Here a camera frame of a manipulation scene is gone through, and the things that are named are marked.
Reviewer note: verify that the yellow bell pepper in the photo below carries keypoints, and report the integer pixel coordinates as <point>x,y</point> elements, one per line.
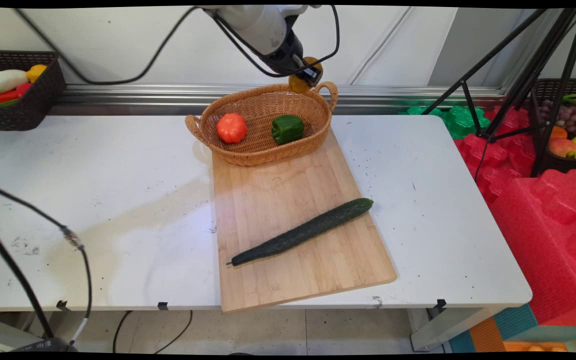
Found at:
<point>296,84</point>

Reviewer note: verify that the blue orange foam mat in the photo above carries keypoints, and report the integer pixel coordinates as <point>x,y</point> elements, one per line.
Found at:
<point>513,322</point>

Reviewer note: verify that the metal wall rail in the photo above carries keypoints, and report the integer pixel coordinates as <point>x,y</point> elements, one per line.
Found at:
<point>168,97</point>

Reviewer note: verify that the orange red tomato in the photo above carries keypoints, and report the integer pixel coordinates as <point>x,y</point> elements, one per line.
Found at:
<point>231,128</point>

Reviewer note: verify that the dark fruit basket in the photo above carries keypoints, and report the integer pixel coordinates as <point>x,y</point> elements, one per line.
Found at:
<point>563,165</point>

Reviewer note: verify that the yellow vegetable in dark basket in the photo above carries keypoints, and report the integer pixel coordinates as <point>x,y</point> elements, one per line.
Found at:
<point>36,73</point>

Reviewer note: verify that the dark woven storage basket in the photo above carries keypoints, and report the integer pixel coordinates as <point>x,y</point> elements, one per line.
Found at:
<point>38,107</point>

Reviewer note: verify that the white eggplant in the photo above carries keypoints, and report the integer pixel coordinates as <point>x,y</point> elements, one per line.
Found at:
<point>4,81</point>

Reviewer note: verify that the purple grape bunch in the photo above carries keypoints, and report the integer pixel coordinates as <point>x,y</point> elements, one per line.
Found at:
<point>573,117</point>

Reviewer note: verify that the green bell pepper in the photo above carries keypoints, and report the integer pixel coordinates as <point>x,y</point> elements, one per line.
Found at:
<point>287,129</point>

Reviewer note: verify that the white table leg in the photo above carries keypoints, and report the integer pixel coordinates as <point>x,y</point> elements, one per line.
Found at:
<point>448,330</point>

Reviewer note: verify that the red chili pepper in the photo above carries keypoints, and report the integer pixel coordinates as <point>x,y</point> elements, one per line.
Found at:
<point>3,96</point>

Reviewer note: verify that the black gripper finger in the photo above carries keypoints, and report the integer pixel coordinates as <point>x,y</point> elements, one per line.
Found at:
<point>298,61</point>
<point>311,76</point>

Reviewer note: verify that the red yellow mango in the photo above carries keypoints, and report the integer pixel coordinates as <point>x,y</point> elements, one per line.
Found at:
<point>562,147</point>

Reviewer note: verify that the green foam mat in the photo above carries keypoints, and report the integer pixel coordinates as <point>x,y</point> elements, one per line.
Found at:
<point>460,122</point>

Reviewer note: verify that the black stand base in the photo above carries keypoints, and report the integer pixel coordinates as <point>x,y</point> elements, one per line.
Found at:
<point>48,345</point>

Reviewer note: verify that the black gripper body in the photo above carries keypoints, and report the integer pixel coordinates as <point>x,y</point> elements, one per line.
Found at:
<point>285,55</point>

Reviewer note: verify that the black table edge clip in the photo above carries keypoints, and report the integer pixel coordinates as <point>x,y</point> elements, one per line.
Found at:
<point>441,303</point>
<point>163,305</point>
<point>62,305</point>

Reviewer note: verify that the black tripod stand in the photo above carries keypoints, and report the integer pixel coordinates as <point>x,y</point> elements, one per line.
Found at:
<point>533,75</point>

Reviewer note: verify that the low red foam mat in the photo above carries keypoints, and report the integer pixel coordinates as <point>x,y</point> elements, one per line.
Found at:
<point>498,160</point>

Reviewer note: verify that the orange fruit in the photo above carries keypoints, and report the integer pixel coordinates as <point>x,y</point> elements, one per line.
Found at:
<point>558,133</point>

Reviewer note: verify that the large red foam block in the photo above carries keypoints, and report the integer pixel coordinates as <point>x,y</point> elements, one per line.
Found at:
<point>543,240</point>

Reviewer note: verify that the long dark green cucumber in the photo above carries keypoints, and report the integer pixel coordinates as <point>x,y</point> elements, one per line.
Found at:
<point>303,232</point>

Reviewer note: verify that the wooden cutting board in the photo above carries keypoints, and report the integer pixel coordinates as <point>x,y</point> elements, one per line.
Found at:
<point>293,210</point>

